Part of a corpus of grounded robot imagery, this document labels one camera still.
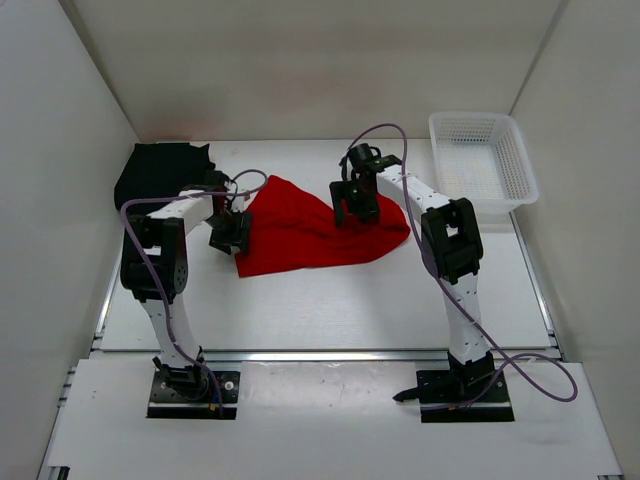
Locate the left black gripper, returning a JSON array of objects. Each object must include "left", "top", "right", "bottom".
[{"left": 206, "top": 207, "right": 253, "bottom": 255}]

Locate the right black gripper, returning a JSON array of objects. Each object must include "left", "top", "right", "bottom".
[{"left": 334, "top": 179, "right": 382, "bottom": 226}]

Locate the red t shirt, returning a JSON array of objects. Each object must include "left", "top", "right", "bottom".
[{"left": 235, "top": 175, "right": 410, "bottom": 278}]

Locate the black t shirt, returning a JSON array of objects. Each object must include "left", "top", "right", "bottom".
[{"left": 114, "top": 143, "right": 213, "bottom": 211}]

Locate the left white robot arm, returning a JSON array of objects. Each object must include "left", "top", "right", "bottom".
[{"left": 120, "top": 169, "right": 256, "bottom": 400}]

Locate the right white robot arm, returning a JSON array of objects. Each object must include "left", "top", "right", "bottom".
[{"left": 329, "top": 143, "right": 494, "bottom": 400}]

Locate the white plastic basket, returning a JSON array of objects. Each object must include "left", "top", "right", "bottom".
[{"left": 428, "top": 111, "right": 539, "bottom": 216}]

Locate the aluminium rail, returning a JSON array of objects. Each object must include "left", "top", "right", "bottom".
[{"left": 204, "top": 349, "right": 447, "bottom": 363}]

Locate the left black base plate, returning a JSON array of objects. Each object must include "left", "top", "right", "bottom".
[{"left": 146, "top": 370, "right": 241, "bottom": 420}]

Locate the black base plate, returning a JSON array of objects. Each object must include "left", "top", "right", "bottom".
[
  {"left": 393, "top": 370, "right": 515, "bottom": 424},
  {"left": 146, "top": 370, "right": 241, "bottom": 420}
]

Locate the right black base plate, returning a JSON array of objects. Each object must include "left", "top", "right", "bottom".
[{"left": 393, "top": 370, "right": 515, "bottom": 424}]

